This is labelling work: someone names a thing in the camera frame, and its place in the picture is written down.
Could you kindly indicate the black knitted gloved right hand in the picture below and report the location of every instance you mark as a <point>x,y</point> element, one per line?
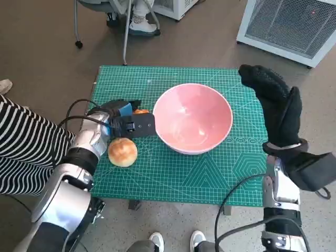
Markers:
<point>282,113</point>

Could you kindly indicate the bare black left hand blue tape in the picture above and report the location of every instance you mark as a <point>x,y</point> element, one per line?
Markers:
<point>123,107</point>

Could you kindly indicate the braided toy bread loaf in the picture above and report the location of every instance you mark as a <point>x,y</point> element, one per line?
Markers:
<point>141,111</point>

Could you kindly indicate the round toy bread bun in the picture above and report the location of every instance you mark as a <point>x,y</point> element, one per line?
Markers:
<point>123,153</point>

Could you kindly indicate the pink bowl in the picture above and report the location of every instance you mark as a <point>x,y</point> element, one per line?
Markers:
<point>191,118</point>

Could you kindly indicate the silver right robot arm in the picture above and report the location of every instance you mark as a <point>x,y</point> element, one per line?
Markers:
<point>282,189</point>

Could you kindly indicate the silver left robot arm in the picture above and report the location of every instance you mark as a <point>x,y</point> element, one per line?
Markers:
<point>63,199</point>

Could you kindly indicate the silver metal pole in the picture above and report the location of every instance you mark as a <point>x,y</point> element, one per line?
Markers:
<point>126,36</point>

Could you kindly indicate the green cutting mat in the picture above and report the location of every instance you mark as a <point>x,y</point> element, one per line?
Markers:
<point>168,173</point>

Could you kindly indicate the person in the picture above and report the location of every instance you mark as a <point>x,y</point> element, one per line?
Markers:
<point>141,25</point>
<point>26,147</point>

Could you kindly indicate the white appliance with mesh grille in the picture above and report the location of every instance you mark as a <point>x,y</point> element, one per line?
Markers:
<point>288,26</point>

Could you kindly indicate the black case with metal latch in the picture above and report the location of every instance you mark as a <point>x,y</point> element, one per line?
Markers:
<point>98,210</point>

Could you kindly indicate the grey office chair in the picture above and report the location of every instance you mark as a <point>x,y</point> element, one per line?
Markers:
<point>97,4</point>

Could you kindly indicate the white freezer cabinet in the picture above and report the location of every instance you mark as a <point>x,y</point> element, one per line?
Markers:
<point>181,9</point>

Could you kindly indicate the robot right leg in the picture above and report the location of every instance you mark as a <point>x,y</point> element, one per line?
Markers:
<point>198,240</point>

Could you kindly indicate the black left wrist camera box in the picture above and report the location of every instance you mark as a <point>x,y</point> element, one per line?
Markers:
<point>139,126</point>

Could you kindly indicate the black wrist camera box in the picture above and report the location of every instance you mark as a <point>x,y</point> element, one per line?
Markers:
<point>315,170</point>
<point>139,126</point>

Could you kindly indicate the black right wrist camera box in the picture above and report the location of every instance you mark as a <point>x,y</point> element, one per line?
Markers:
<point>315,170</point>

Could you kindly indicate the grey table bracket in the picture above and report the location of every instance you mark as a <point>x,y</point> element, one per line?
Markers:
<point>134,204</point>
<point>228,210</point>

